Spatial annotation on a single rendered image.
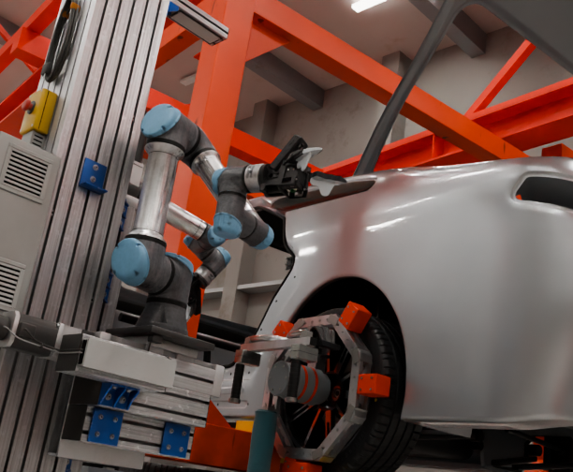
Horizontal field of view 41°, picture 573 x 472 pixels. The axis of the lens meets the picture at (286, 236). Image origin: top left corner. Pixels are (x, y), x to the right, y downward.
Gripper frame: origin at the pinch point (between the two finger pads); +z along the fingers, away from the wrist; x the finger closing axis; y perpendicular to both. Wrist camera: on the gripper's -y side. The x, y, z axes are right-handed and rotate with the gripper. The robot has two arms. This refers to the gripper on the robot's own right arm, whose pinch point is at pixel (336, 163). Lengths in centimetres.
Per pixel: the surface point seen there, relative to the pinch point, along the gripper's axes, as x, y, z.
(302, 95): -634, -587, -463
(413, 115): -190, -164, -70
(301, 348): -79, 20, -46
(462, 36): -564, -578, -194
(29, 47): -125, -222, -351
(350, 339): -97, 9, -37
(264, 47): -92, -139, -109
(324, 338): -87, 13, -42
